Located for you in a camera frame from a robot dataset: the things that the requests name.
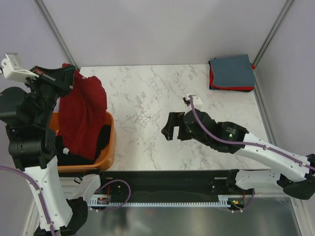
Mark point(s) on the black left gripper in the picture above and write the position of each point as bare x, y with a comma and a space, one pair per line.
63, 77

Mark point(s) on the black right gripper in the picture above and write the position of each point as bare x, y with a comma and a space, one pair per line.
174, 119

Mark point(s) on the dark red t shirt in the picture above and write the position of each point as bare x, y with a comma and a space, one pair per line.
81, 118

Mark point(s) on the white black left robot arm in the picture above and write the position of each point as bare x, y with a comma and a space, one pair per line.
27, 116

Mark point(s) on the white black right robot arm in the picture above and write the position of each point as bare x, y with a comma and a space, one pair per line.
292, 173

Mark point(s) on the black t shirt in basket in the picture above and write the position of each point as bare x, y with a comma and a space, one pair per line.
103, 140

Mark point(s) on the orange plastic laundry basket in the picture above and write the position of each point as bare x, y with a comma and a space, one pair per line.
106, 157

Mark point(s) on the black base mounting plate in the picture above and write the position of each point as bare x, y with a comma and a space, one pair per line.
169, 186

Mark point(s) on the folded grey blue t shirt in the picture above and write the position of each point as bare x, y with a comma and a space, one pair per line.
232, 72

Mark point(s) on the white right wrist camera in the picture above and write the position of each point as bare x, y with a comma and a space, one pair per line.
197, 102

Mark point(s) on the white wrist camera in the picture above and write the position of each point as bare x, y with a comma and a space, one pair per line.
197, 102
13, 69

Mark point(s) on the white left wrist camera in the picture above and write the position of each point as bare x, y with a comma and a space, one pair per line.
13, 69

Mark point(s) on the left aluminium frame post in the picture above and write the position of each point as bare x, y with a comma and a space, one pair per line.
55, 31

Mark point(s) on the white slotted cable duct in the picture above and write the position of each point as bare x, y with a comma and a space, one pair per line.
100, 201

